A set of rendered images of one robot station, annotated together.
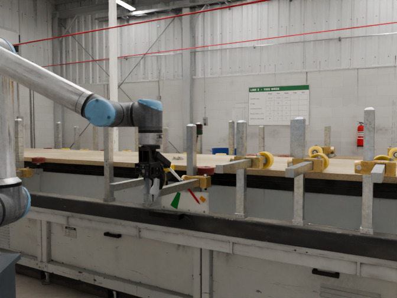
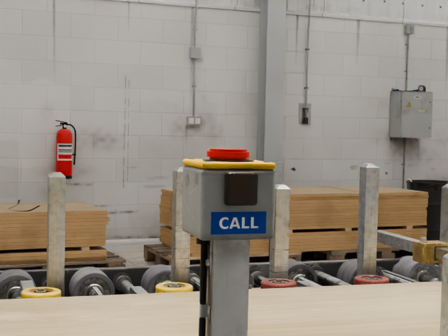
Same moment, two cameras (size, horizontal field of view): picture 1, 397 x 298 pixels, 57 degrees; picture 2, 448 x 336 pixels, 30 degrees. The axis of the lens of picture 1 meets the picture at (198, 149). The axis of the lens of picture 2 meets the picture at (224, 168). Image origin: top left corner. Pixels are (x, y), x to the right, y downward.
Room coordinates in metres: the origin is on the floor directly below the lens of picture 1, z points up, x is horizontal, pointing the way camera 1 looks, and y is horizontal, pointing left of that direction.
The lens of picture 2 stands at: (1.40, 1.04, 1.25)
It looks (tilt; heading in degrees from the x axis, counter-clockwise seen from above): 3 degrees down; 314
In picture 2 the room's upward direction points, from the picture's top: 1 degrees clockwise
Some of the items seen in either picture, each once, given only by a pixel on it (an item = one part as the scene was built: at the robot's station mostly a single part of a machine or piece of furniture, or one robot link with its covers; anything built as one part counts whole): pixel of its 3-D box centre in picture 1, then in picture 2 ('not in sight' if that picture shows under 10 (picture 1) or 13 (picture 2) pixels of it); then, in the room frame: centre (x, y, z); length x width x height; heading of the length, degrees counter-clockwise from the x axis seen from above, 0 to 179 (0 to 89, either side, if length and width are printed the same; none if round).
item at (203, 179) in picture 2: not in sight; (227, 201); (1.94, 0.48, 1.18); 0.07 x 0.07 x 0.08; 61
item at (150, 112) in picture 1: (149, 116); not in sight; (1.35, 0.18, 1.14); 0.10 x 0.09 x 0.12; 82
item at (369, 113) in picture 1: (368, 172); not in sight; (1.33, -0.63, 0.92); 0.03 x 0.03 x 0.48; 61
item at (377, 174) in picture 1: (379, 168); not in sight; (1.26, -0.63, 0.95); 0.50 x 0.04 x 0.04; 151
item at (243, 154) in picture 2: not in sight; (228, 158); (1.94, 0.48, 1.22); 0.04 x 0.04 x 0.02
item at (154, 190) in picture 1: (153, 190); not in sight; (1.34, 0.16, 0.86); 0.06 x 0.03 x 0.09; 151
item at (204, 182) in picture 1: (195, 181); not in sight; (1.69, 0.01, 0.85); 0.13 x 0.06 x 0.05; 61
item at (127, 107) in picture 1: (119, 115); not in sight; (1.35, 0.29, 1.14); 0.12 x 0.12 x 0.09; 82
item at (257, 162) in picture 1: (246, 162); not in sight; (1.56, -0.21, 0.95); 0.13 x 0.06 x 0.05; 61
